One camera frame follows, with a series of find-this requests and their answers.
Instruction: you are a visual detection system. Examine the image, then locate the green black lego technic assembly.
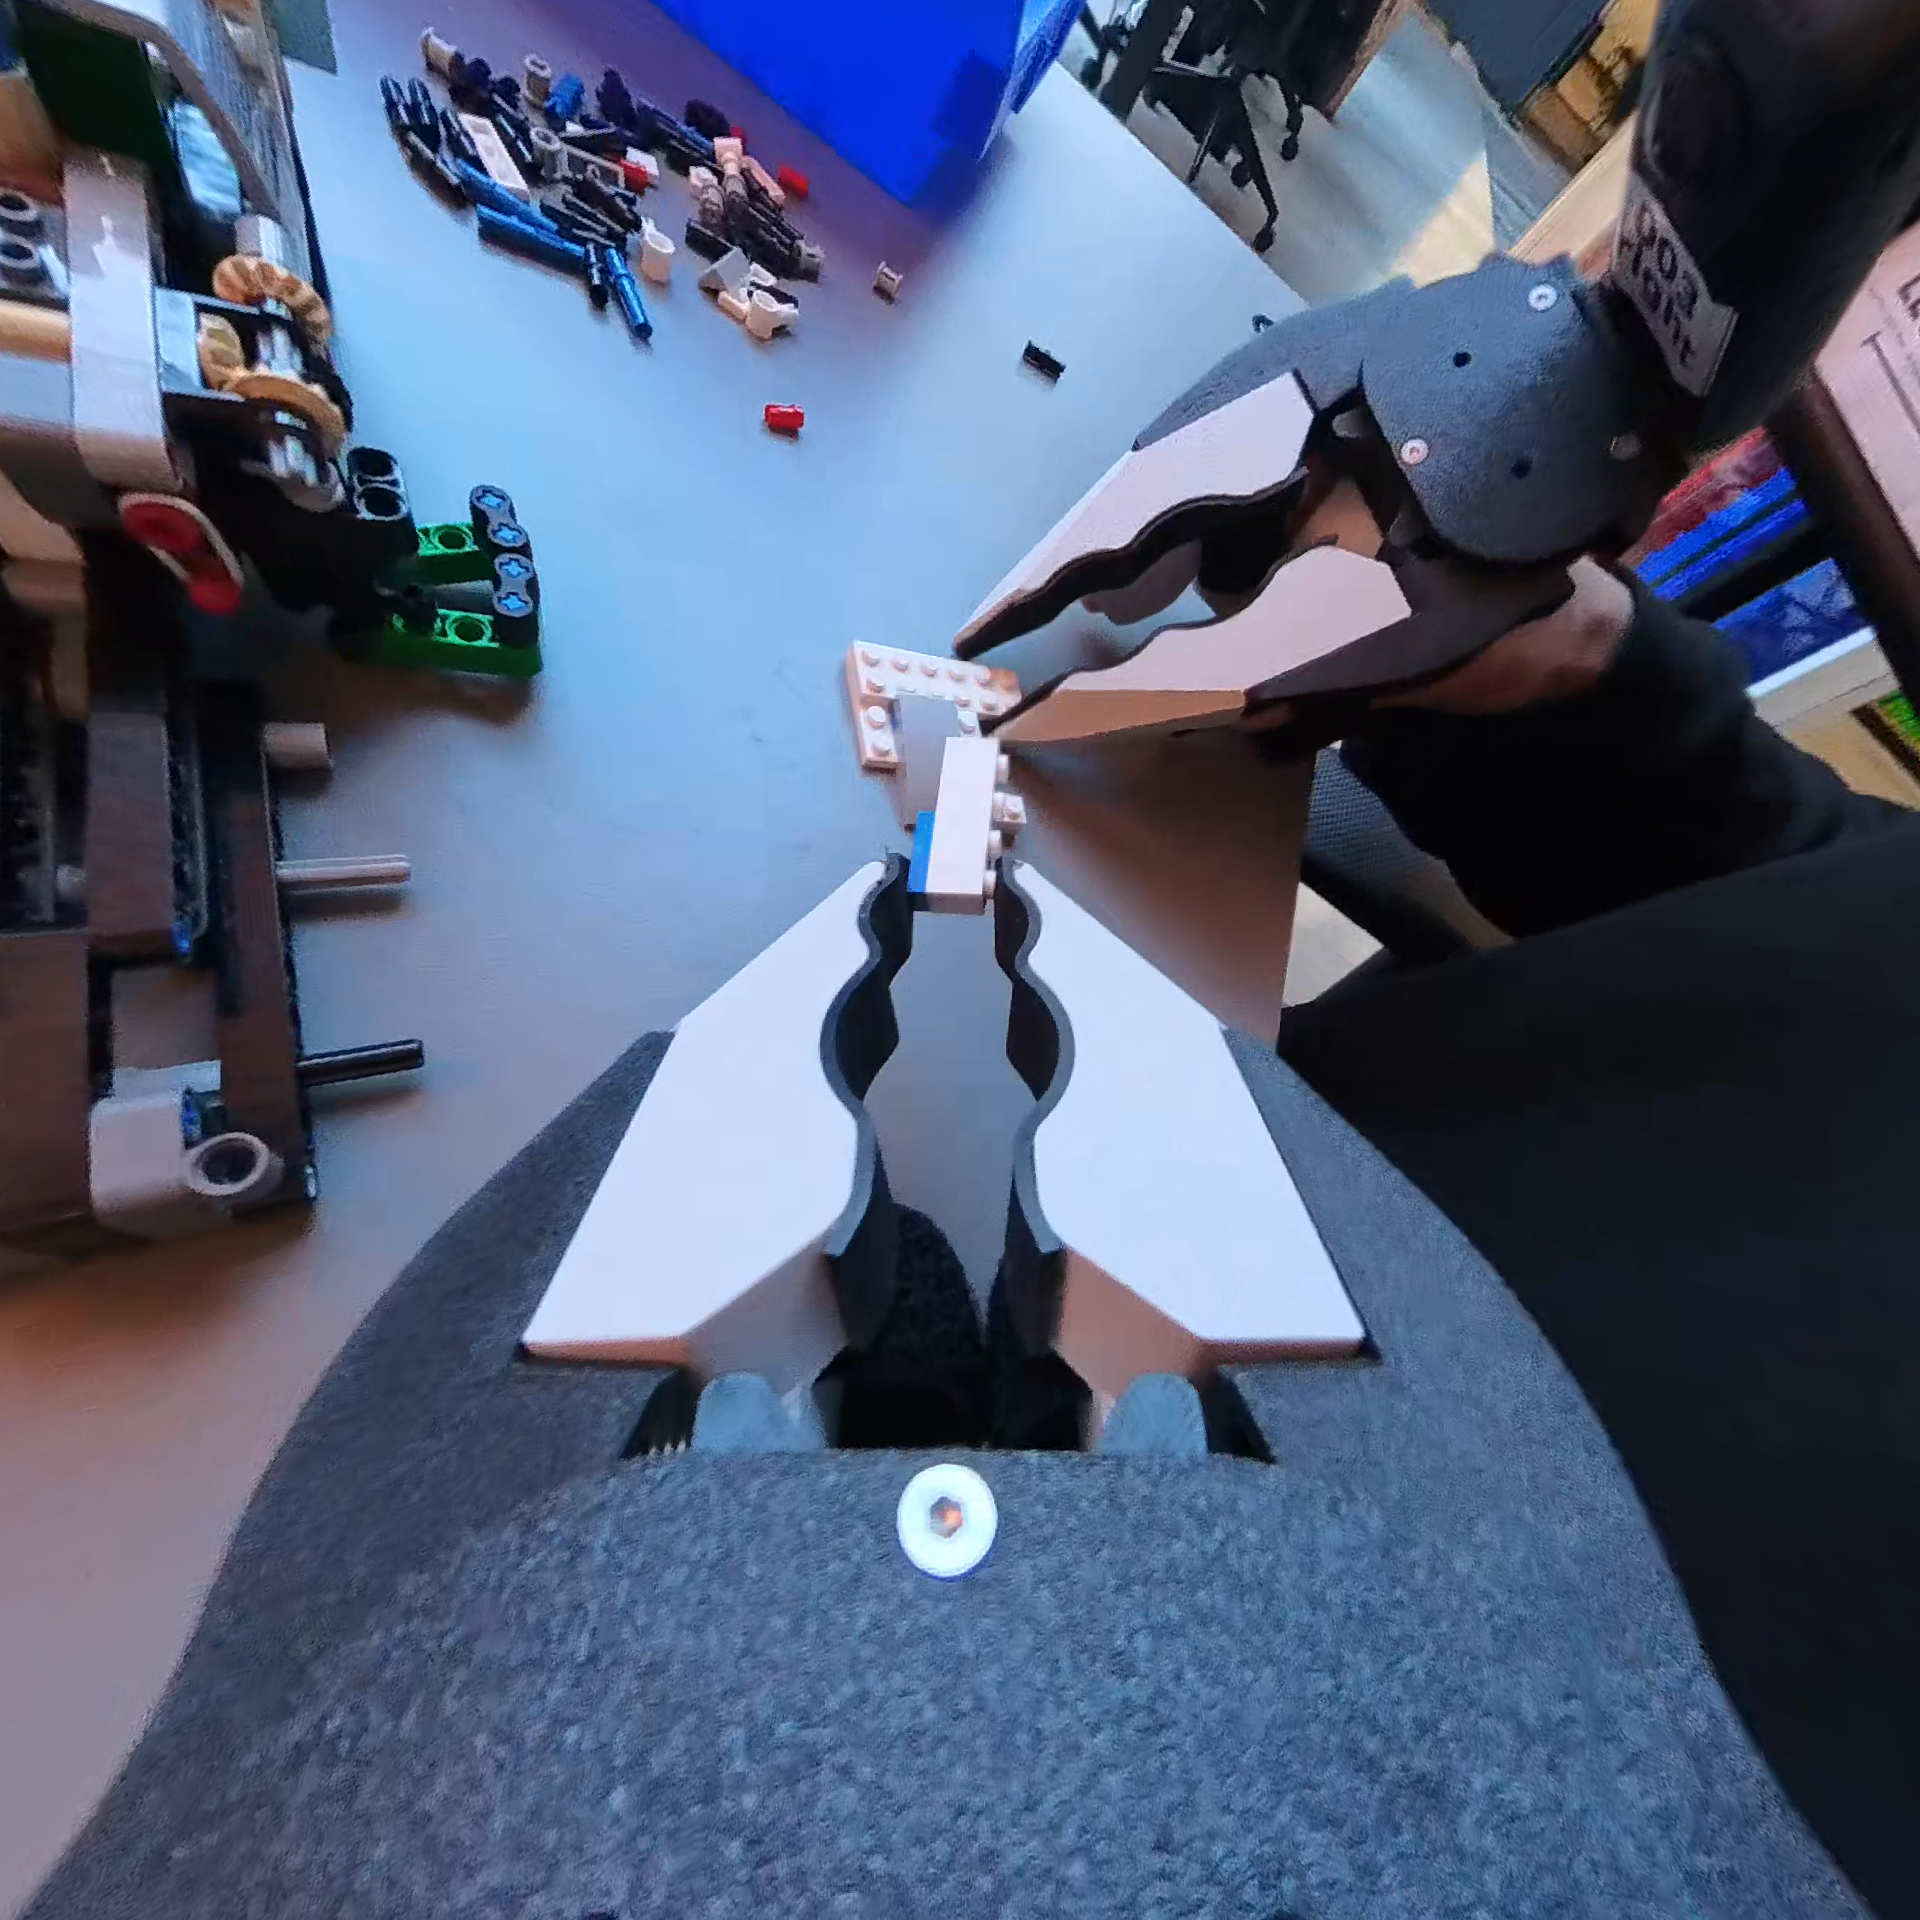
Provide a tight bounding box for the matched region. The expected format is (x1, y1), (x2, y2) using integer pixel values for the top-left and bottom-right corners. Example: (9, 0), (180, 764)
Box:
(351, 479), (545, 680)

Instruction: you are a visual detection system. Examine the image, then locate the white lego plate assembly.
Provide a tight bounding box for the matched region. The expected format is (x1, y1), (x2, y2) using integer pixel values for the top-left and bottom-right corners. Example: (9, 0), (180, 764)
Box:
(843, 640), (1025, 779)

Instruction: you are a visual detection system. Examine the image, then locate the white long lego plate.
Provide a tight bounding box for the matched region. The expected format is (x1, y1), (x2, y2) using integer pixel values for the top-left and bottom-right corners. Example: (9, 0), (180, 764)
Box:
(918, 735), (1032, 918)

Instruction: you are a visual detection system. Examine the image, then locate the pile of small lego pins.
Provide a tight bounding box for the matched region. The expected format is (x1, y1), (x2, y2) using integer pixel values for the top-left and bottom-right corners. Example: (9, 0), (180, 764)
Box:
(377, 28), (827, 348)

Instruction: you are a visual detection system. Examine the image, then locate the partly built lego technic vehicle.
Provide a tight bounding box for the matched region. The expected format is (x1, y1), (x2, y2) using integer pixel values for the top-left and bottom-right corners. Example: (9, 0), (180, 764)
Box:
(0, 0), (430, 1249)

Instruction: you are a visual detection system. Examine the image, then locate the person's right hand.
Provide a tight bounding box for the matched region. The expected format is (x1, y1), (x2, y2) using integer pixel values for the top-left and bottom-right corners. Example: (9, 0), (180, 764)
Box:
(1430, 557), (1643, 721)

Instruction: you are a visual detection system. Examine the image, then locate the black swivel office chair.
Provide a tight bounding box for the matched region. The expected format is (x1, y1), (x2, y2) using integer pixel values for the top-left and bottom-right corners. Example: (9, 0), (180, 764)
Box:
(1078, 0), (1405, 256)

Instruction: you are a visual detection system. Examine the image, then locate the person's right forearm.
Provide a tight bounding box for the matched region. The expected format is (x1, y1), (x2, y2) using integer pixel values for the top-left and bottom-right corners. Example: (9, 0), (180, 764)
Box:
(1319, 576), (1870, 961)

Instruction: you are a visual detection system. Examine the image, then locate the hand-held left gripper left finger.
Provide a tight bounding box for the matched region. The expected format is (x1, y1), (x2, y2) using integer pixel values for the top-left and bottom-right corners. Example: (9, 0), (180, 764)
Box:
(519, 857), (918, 1414)

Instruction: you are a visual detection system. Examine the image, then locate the blue plastic bin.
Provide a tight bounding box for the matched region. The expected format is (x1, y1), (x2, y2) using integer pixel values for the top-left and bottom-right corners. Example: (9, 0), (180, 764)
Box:
(647, 0), (1085, 208)

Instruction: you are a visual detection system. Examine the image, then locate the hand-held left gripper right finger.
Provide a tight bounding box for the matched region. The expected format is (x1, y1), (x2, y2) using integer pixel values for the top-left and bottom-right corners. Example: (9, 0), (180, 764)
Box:
(997, 861), (1368, 1408)

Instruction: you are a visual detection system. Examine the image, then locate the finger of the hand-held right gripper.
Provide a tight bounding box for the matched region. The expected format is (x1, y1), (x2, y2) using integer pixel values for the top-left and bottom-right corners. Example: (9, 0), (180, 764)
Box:
(956, 373), (1325, 663)
(987, 487), (1419, 747)

